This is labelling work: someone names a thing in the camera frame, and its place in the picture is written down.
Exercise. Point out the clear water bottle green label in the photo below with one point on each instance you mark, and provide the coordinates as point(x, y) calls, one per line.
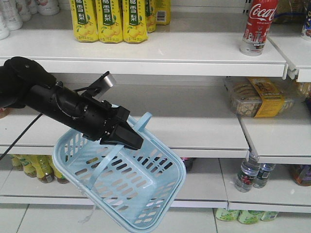
point(263, 175)

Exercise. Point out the clear water bottle red label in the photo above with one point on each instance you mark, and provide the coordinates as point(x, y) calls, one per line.
point(247, 174)

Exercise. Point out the yellow pear drink bottle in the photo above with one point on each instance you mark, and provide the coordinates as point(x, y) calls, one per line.
point(134, 21)
point(84, 20)
point(163, 12)
point(109, 21)
point(150, 9)

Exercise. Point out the white metal shelving unit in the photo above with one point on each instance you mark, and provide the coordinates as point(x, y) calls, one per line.
point(177, 75)

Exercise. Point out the green drink bottle row right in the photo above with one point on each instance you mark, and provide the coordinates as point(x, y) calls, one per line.
point(246, 217)

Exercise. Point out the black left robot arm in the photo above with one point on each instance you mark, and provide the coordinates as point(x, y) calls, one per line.
point(24, 82)

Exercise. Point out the yellow lemon tea bottle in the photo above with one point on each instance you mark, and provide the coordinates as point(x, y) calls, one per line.
point(28, 168)
point(44, 171)

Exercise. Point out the red Coca-Cola aluminium bottle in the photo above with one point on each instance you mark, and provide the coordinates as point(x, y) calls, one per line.
point(260, 17)

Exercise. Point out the clear cookie box yellow band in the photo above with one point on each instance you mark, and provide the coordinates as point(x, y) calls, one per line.
point(260, 97)

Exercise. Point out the light blue plastic basket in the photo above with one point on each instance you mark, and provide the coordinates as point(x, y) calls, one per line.
point(134, 187)

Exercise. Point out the brown bread bag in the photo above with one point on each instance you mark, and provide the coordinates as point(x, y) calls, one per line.
point(290, 11)

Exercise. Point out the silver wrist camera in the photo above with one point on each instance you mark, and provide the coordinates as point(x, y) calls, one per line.
point(106, 81)

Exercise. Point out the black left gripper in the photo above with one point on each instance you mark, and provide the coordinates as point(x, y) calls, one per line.
point(101, 120)

